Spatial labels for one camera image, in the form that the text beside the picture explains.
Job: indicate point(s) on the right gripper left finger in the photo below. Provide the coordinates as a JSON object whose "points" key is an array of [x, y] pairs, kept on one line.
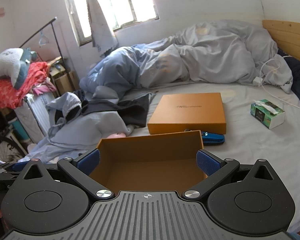
{"points": [[79, 169]]}

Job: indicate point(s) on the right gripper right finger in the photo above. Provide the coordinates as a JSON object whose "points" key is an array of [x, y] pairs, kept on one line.
{"points": [[217, 171]]}

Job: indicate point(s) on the orange cardboard box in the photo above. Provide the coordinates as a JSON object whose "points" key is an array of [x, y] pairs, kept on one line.
{"points": [[152, 163]]}

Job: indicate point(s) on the orange box lid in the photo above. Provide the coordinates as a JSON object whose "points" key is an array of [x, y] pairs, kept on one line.
{"points": [[194, 111]]}

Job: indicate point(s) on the blue glasses case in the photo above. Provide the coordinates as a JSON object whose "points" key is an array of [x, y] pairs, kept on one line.
{"points": [[211, 139]]}

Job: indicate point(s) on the pink computer mouse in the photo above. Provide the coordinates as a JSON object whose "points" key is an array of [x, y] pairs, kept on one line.
{"points": [[116, 135]]}

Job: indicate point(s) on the grey jacket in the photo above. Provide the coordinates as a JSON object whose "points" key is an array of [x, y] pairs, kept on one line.
{"points": [[70, 106]]}

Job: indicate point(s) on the green tissue pack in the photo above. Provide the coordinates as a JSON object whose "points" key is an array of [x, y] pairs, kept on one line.
{"points": [[267, 113]]}

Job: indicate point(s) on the cardboard boxes in corner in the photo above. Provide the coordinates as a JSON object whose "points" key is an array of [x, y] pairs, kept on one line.
{"points": [[63, 79]]}

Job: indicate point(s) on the red clothes pile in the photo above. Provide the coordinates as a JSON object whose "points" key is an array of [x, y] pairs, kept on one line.
{"points": [[36, 82]]}

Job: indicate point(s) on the grey crumpled duvet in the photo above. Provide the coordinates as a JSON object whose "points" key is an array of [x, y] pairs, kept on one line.
{"points": [[222, 51]]}

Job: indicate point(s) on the white grey plush toy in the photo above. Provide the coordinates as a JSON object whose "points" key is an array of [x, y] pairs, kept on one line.
{"points": [[15, 63]]}

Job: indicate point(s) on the dark navy pillow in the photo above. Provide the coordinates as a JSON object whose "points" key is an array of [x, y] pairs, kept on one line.
{"points": [[298, 77]]}

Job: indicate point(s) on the grey window curtain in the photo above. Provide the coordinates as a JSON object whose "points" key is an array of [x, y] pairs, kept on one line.
{"points": [[102, 36]]}

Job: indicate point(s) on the wooden headboard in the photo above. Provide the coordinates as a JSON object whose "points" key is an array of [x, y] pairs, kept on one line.
{"points": [[286, 34]]}

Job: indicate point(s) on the window with bars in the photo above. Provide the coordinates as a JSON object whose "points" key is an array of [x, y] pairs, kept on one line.
{"points": [[118, 14]]}

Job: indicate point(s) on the white charger with cable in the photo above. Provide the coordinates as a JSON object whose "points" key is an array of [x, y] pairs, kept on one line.
{"points": [[276, 72]]}

